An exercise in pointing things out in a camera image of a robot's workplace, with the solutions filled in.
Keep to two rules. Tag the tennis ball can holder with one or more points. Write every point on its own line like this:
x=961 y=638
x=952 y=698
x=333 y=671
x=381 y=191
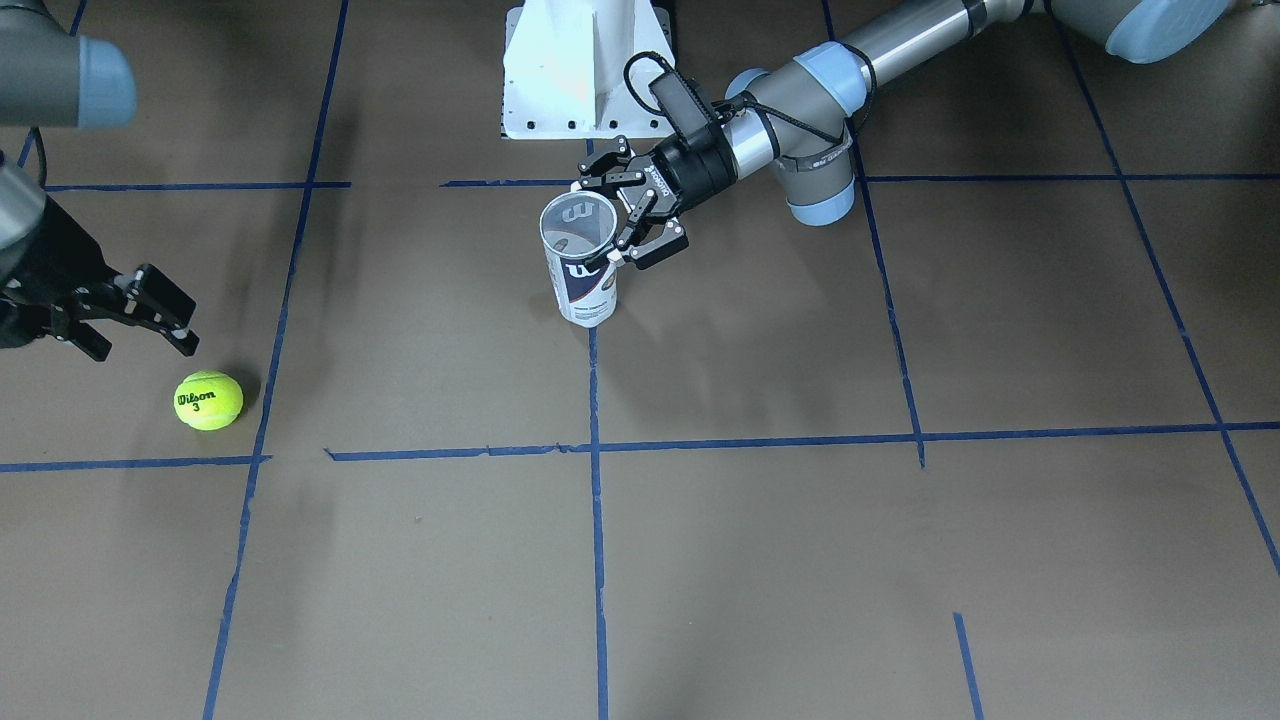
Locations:
x=575 y=228

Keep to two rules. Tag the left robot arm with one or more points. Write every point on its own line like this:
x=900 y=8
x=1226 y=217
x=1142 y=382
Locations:
x=797 y=119

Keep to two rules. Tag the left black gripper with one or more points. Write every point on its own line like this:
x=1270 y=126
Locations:
x=697 y=169

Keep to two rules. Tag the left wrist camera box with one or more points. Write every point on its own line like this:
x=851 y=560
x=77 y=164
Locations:
x=685 y=108

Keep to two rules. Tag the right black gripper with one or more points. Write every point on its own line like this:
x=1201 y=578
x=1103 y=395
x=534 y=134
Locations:
x=42 y=262

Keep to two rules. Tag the tennis ball with Wilson print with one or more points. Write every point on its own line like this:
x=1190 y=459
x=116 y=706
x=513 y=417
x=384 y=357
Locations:
x=208 y=400

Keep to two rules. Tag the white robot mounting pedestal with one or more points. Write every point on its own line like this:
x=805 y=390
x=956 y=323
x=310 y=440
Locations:
x=563 y=68

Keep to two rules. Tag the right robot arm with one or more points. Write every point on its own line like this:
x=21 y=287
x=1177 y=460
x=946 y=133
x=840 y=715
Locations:
x=52 y=79

